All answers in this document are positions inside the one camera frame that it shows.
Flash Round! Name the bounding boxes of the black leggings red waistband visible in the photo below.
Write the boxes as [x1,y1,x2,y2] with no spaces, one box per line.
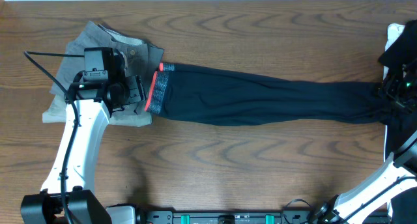
[144,63,394,126]

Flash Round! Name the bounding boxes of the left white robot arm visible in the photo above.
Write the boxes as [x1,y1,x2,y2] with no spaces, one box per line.
[20,47,145,223]

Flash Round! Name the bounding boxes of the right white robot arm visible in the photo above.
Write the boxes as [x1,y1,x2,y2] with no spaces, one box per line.
[308,132,416,224]

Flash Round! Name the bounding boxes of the black garment pile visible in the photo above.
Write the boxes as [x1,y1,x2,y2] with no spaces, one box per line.
[379,20,416,224]

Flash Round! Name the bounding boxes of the folded grey trousers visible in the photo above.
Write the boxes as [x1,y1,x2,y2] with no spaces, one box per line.
[42,21,164,127]

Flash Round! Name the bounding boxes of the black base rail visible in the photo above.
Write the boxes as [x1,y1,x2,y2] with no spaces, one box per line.
[106,203,313,224]

